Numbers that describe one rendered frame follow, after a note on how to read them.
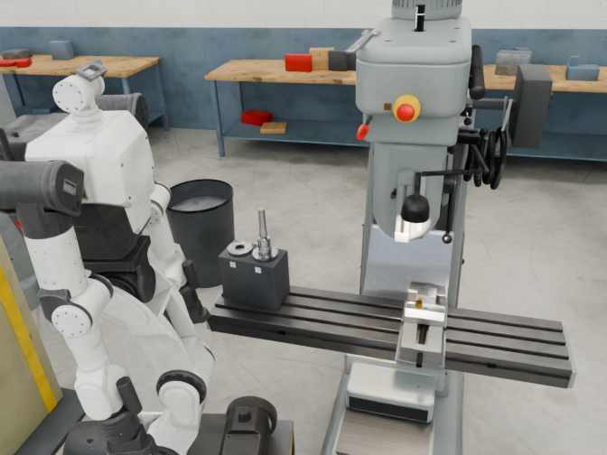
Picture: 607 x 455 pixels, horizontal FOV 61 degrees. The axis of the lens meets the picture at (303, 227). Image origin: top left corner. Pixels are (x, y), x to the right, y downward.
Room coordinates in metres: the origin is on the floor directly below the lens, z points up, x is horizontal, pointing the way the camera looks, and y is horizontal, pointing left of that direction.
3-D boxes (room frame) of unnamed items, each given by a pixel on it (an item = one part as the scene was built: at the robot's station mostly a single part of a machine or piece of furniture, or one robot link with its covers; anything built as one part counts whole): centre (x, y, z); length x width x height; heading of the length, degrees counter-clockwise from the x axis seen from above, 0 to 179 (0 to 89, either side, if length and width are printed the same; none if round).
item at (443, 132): (1.41, -0.33, 1.68); 0.34 x 0.24 x 0.10; 163
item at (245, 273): (1.55, 0.18, 1.04); 0.22 x 0.12 x 0.20; 66
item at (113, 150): (1.11, 0.52, 1.63); 0.34 x 0.30 x 0.36; 176
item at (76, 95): (1.10, 0.46, 1.84); 0.10 x 0.07 x 0.09; 176
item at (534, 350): (1.39, -0.25, 0.90); 1.24 x 0.23 x 0.08; 73
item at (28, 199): (0.89, 0.51, 1.70); 0.12 x 0.09 x 0.14; 85
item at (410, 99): (1.15, -0.25, 1.76); 0.06 x 0.02 x 0.06; 73
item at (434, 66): (1.38, -0.32, 1.81); 0.47 x 0.26 x 0.16; 163
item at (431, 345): (1.32, -0.38, 1.00); 0.35 x 0.15 x 0.11; 163
